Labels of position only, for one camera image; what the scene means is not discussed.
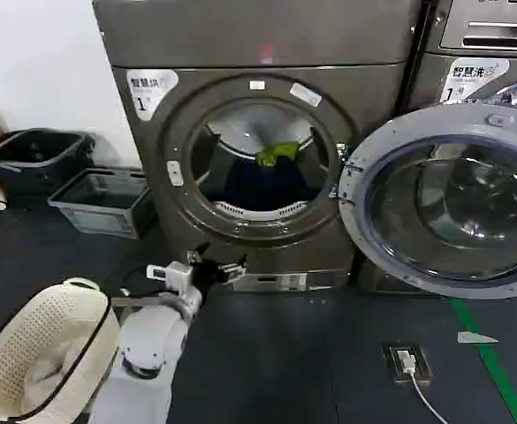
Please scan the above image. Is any grey front-load dryer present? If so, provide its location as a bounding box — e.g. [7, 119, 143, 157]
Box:
[92, 0, 423, 293]

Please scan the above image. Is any white plug with cable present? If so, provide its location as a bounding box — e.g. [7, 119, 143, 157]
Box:
[396, 348, 452, 424]

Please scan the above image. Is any green floor tape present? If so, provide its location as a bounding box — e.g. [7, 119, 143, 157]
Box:
[446, 296, 517, 424]

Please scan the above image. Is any round glass dryer door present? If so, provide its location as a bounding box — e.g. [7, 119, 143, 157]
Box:
[337, 105, 517, 301]

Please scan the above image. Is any white perforated laundry basket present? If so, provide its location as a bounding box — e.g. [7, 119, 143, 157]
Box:
[0, 276, 120, 424]

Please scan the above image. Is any green garment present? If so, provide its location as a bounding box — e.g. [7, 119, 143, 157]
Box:
[255, 140, 300, 169]

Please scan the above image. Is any grey metal bar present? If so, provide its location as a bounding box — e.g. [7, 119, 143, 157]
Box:
[109, 295, 164, 308]

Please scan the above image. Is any metal floor socket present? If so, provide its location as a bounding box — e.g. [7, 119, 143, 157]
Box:
[381, 340, 432, 386]

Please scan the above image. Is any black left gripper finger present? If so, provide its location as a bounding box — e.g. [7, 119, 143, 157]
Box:
[186, 241, 212, 266]
[218, 254, 249, 284]

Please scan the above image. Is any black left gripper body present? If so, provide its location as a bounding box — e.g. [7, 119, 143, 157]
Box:
[194, 260, 224, 292]

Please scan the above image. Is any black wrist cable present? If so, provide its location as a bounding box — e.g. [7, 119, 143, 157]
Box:
[119, 263, 171, 302]

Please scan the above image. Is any grey washing machine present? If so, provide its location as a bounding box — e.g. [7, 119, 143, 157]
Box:
[410, 0, 517, 295]

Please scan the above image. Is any grey plastic basket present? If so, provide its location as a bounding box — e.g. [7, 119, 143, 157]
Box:
[47, 167, 156, 240]

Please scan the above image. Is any white wedge floor marker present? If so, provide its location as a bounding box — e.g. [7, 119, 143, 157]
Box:
[456, 330, 499, 345]

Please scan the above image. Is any black plastic basket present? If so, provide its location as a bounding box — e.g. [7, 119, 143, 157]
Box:
[0, 127, 96, 209]

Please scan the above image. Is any dark blue garment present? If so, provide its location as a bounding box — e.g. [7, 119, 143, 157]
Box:
[224, 155, 311, 213]

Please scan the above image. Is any white cloth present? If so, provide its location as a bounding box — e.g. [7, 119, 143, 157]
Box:
[18, 338, 84, 413]

